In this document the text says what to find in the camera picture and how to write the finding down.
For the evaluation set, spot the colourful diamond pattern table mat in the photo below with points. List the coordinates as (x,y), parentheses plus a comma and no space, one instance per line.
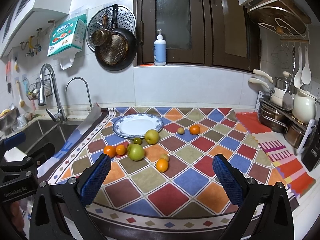
(172,188)

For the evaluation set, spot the copper strainer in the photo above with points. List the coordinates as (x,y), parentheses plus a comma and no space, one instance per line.
(111,54)

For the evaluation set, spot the blue white porcelain plate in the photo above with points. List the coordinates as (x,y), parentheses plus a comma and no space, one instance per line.
(136,125)

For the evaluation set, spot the small orange tangerine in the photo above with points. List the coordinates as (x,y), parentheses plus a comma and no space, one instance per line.
(121,149)

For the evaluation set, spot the white rice spoon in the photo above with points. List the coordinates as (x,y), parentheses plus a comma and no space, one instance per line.
(306,72)

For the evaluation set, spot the green apple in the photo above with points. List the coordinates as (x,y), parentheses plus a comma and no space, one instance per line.
(135,152)

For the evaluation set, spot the teal paper towel box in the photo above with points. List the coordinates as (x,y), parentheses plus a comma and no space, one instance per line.
(69,35)

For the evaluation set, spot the red striped mat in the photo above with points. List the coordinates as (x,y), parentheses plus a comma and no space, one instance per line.
(285,165)

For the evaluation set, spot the white handled pot stack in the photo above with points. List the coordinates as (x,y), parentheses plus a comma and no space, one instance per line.
(276,86)

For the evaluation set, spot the green persimmon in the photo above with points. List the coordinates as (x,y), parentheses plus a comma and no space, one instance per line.
(137,141)

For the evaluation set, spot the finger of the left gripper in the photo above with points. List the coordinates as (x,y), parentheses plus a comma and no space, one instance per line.
(41,155)
(14,141)

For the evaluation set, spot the wire sponge basket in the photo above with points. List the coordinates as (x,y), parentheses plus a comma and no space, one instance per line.
(34,89)

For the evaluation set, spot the orange tangerine with stem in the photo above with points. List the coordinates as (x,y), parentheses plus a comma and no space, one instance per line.
(110,151)

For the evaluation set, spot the black frying pan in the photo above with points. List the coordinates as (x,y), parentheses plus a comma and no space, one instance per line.
(131,43)

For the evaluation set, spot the white blue pump bottle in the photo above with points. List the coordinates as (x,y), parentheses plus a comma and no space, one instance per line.
(160,50)

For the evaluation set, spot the steel spatula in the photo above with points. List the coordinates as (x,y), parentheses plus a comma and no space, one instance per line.
(287,98)

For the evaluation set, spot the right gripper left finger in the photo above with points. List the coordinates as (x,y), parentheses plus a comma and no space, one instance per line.
(47,220)

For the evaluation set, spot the dark wooden window frame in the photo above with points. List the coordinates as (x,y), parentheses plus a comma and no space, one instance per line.
(213,33)

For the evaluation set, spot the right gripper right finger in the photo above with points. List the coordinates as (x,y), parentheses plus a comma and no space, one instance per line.
(275,222)

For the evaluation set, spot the small copper saucepan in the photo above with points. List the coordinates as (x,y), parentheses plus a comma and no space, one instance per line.
(103,35)

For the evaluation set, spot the thin gooseneck water tap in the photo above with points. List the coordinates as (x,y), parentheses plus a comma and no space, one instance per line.
(77,92)

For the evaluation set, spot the white range hood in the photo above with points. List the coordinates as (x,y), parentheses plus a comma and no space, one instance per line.
(27,17)

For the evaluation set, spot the white ceramic jug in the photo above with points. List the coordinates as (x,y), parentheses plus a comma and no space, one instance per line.
(304,106)

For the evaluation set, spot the large orange tangerine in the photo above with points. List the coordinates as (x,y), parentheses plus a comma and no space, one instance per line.
(162,165)

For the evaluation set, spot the white ladle spoon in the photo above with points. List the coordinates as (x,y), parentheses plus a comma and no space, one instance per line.
(297,81)

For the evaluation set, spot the stainless steel sink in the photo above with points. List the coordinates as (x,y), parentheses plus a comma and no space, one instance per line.
(41,132)

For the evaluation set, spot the wooden cutting board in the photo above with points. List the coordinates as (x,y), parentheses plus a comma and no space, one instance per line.
(282,17)

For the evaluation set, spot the round steel steamer tray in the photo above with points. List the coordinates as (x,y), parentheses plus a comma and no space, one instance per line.
(125,19)

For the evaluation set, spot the yellow green pear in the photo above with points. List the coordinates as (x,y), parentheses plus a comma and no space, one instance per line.
(151,137)

